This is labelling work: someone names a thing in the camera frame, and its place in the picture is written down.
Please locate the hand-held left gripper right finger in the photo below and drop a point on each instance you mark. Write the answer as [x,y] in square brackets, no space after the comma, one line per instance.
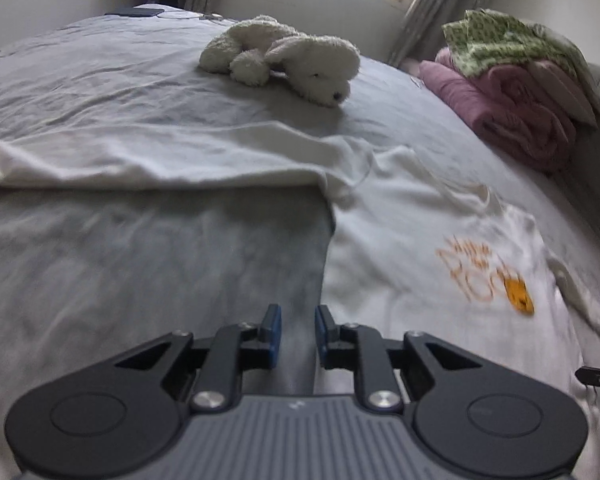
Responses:
[322,335]

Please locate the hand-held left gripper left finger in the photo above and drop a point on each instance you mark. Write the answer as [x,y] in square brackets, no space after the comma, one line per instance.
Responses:
[273,335]

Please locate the white printed sweatshirt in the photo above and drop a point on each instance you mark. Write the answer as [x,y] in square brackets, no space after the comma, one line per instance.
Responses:
[405,240]

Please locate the white plush dog toy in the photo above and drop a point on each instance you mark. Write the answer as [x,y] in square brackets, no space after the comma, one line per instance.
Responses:
[300,60]

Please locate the pink folded quilt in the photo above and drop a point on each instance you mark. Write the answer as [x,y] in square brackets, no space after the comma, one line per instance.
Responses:
[510,110]

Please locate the bed with grey sheet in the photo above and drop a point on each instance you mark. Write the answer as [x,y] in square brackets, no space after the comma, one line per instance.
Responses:
[130,85]

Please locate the pale folded duvet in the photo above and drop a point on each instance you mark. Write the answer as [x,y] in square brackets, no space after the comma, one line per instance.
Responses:
[575,70]

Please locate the green patterned blanket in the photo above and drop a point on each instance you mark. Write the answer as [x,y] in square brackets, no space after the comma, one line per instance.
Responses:
[495,40]

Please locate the dark tablet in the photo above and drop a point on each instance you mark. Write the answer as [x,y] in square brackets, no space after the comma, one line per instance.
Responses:
[135,11]

